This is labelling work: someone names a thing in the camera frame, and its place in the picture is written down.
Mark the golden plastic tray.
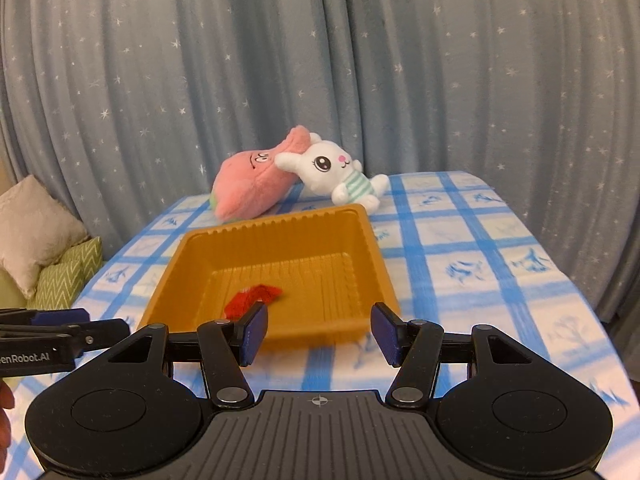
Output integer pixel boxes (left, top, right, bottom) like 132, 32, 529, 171
136, 204, 401, 353

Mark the green zigzag cushion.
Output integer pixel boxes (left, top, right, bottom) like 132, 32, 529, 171
59, 236, 104, 307
26, 261, 84, 311

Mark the red snack packet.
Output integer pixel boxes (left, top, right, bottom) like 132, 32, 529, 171
223, 284, 284, 319

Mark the beige pillow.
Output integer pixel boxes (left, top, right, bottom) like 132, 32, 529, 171
0, 175, 90, 301

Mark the grey star curtain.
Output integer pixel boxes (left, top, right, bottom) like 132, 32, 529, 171
0, 0, 353, 246
337, 0, 640, 346

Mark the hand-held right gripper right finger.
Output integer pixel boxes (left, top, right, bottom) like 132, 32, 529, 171
371, 302, 538, 409

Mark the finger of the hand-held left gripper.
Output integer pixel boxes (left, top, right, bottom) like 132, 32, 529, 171
0, 308, 92, 330
0, 318, 132, 358

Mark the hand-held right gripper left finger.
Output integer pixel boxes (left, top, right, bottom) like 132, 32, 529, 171
102, 304, 269, 408

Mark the person's left hand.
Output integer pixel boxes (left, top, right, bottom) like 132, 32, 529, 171
0, 381, 16, 453

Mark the blue checked tablecloth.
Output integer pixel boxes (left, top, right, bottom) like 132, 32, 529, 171
0, 170, 633, 480

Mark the pink plush toy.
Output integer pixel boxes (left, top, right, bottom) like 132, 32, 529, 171
210, 127, 313, 224

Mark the white bunny plush toy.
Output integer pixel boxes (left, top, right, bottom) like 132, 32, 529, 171
274, 132, 392, 211

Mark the green sofa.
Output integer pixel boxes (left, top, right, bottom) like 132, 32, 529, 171
0, 269, 32, 392

